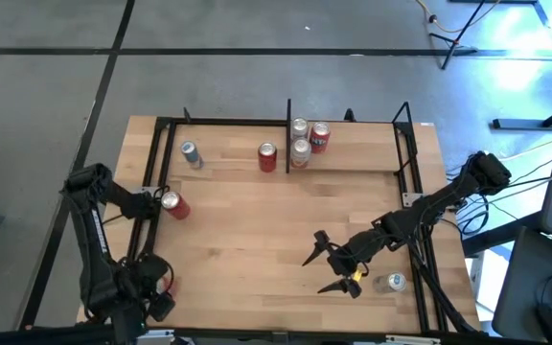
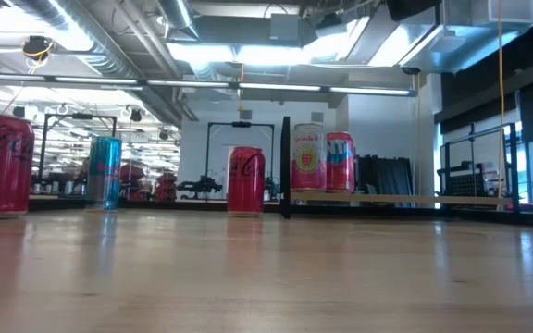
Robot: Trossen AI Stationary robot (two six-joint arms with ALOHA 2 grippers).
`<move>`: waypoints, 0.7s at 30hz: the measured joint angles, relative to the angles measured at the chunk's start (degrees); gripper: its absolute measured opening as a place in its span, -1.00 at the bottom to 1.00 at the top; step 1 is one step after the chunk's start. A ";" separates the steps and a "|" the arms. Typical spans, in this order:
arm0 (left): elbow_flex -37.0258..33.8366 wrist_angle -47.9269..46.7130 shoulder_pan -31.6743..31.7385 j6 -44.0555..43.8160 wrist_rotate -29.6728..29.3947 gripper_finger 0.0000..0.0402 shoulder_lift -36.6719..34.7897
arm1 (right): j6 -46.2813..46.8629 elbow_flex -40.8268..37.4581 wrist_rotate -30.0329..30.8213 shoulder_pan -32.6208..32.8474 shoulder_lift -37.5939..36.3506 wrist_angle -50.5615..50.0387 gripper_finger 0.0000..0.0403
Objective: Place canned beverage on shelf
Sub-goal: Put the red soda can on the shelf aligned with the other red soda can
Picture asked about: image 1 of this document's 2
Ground white blue beverage can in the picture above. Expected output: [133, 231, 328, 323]
[373, 271, 408, 294]

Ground black tripod stand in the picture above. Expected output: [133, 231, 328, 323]
[428, 0, 507, 71]

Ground slim blue silver can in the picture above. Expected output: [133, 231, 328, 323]
[180, 140, 204, 170]

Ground white cable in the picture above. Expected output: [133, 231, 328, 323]
[495, 138, 552, 162]

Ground beige cable black plug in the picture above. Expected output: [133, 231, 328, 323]
[414, 0, 502, 35]

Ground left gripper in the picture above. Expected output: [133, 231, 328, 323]
[126, 256, 176, 322]

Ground dark grey side desk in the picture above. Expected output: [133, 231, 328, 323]
[490, 225, 552, 345]

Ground black floor beam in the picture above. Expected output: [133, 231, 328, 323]
[462, 213, 543, 258]

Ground red can blue label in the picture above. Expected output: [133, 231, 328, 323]
[309, 121, 332, 154]

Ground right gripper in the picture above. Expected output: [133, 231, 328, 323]
[302, 228, 393, 300]

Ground black crossbar silver brackets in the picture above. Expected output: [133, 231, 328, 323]
[0, 325, 552, 345]

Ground black desk leg frame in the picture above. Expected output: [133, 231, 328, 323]
[491, 0, 552, 130]

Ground black cable bundle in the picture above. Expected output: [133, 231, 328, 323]
[446, 160, 552, 236]

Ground black aluminium table frame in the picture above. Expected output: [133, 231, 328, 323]
[83, 107, 481, 336]

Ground white pink beverage can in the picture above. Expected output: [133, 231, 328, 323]
[289, 117, 310, 141]
[289, 137, 312, 170]

